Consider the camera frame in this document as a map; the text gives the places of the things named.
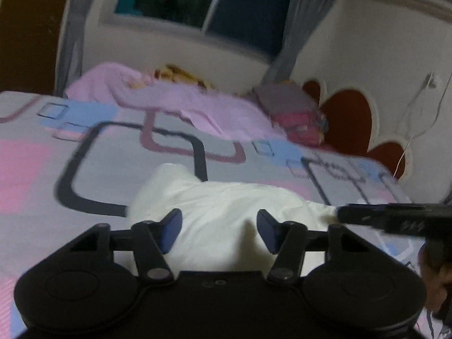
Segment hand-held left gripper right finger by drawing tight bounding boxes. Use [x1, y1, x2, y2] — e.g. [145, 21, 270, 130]
[257, 209, 371, 285]

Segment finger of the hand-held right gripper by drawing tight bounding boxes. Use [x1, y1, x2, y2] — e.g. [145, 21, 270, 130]
[335, 203, 387, 227]

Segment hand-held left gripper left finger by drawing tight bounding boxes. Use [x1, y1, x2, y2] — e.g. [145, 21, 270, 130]
[69, 208, 183, 287]

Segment white puffy jacket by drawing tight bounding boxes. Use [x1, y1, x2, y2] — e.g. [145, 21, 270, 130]
[127, 163, 345, 283]

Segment pink folded clothes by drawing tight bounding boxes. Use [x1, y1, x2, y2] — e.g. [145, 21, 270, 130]
[272, 111, 329, 147]

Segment person's right hand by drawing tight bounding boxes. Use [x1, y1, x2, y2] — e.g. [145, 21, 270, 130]
[418, 245, 447, 308]

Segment red scalloped headboard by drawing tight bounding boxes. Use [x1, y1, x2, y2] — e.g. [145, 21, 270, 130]
[302, 78, 414, 181]

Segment pink blanket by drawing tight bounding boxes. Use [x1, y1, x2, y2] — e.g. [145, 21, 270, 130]
[65, 62, 288, 142]

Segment grey folded garment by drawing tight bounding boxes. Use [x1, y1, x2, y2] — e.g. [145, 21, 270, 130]
[252, 81, 318, 121]

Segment patterned grey pink bedsheet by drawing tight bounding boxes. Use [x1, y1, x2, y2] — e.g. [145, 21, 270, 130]
[0, 91, 452, 339]

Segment yellow plush toy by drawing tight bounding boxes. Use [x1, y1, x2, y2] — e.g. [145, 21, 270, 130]
[129, 64, 209, 90]

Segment grey curtain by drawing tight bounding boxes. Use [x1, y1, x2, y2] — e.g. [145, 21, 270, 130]
[53, 0, 97, 96]
[265, 0, 350, 82]

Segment window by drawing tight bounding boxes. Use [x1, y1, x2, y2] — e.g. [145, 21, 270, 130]
[101, 0, 297, 59]

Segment brown wooden wardrobe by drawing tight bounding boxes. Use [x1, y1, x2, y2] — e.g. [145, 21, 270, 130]
[0, 0, 73, 94]

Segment white cable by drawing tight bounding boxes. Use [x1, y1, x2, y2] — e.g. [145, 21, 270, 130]
[394, 74, 452, 181]

